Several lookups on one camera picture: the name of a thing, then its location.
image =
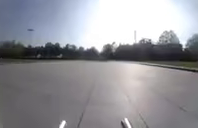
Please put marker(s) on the grey asphalt road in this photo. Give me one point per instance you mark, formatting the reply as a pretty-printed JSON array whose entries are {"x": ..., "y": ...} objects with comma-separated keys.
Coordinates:
[{"x": 87, "y": 93}]

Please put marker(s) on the thin pole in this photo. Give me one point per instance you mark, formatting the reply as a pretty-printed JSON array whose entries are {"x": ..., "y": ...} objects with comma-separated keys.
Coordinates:
[{"x": 135, "y": 36}]

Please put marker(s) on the row of dark trees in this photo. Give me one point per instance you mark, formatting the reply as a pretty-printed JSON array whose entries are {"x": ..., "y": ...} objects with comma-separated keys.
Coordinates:
[{"x": 53, "y": 51}]

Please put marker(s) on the robot's own part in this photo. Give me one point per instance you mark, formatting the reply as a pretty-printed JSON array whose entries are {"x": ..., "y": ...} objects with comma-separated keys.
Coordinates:
[
  {"x": 126, "y": 123},
  {"x": 62, "y": 124}
]

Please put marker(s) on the grey kerb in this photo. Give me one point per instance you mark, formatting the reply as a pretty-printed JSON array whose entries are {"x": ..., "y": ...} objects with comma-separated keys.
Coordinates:
[{"x": 180, "y": 68}]

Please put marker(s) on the grass strip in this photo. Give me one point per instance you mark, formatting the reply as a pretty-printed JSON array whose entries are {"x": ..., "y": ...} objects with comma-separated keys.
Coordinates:
[{"x": 193, "y": 65}]

